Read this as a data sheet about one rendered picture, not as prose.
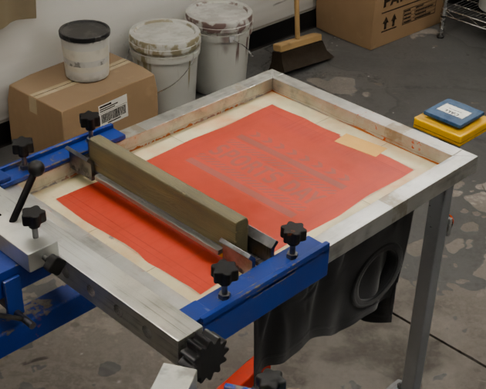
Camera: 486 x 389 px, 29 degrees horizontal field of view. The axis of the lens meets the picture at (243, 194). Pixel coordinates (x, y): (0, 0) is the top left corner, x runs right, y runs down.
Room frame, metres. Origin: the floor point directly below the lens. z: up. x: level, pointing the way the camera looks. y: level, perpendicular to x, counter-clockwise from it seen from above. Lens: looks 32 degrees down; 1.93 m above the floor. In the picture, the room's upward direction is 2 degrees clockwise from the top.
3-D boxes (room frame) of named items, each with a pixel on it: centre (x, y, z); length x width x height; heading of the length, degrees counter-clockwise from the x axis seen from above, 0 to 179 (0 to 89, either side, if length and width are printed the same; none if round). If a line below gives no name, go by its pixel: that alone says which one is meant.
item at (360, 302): (1.52, -0.17, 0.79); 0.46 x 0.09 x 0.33; 136
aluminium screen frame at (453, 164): (1.61, 0.00, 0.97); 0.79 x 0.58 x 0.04; 136
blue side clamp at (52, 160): (1.63, 0.37, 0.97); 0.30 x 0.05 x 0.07; 136
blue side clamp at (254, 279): (1.24, -0.03, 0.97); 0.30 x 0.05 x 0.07; 136
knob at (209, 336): (1.04, 0.06, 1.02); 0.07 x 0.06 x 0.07; 136
